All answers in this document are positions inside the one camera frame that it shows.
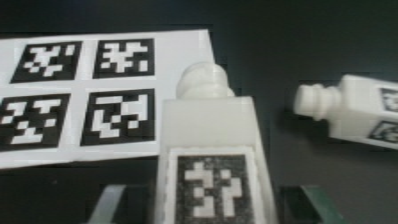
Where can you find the white fiducial marker sheet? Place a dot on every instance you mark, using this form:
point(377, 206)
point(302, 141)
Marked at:
point(84, 85)

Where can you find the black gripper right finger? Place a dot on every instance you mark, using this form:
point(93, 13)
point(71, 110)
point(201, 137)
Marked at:
point(306, 206)

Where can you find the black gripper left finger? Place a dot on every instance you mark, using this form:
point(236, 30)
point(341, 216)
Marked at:
point(121, 207)

